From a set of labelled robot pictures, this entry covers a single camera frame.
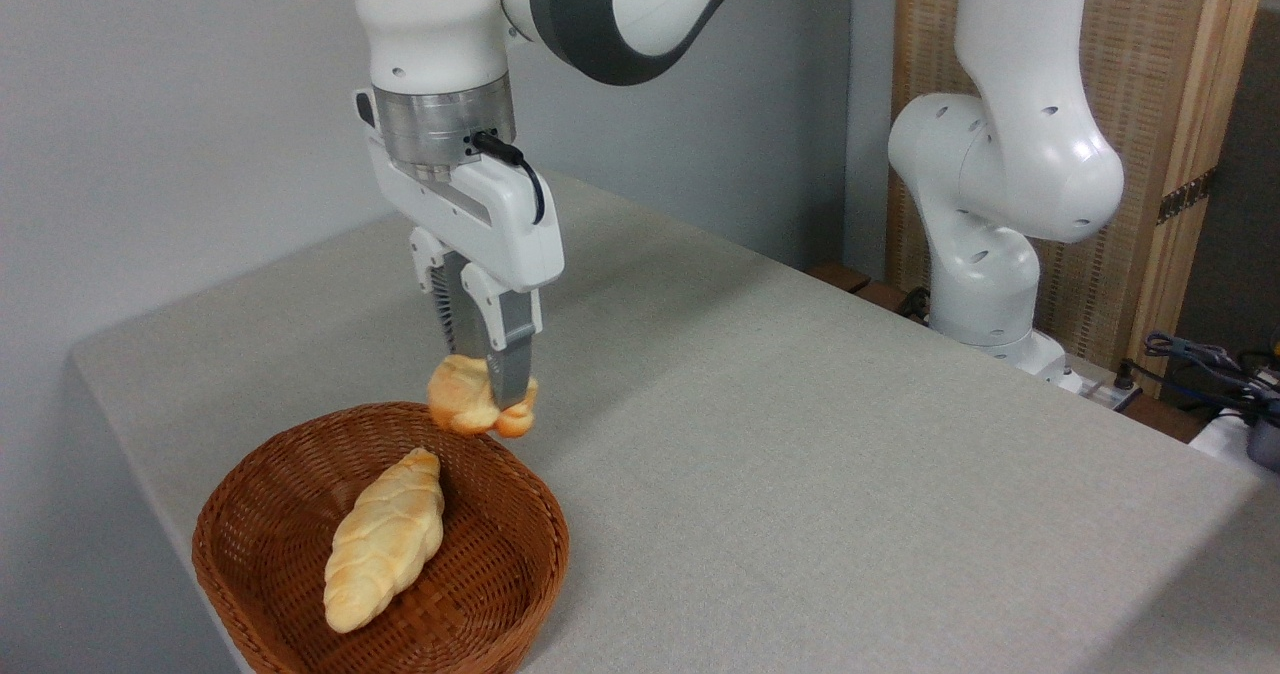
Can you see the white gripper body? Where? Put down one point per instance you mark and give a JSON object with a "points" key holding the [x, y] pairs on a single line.
{"points": [[490, 224]]}

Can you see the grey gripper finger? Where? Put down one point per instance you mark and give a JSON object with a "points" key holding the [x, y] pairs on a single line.
{"points": [[447, 304], [510, 349]]}

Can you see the round bread roll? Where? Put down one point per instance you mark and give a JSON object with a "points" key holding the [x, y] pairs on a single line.
{"points": [[460, 394]]}

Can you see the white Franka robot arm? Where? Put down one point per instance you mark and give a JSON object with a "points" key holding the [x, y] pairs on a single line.
{"points": [[1000, 154]]}

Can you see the brown wicker basket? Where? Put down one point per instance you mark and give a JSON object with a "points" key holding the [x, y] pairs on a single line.
{"points": [[480, 554]]}

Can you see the long braided bread loaf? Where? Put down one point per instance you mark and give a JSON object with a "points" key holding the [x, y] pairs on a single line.
{"points": [[385, 539]]}

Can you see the wooden woven screen panel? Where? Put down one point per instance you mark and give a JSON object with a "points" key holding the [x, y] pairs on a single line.
{"points": [[1150, 54]]}

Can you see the metal screen hinge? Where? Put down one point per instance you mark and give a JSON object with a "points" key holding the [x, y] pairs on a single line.
{"points": [[1187, 194]]}

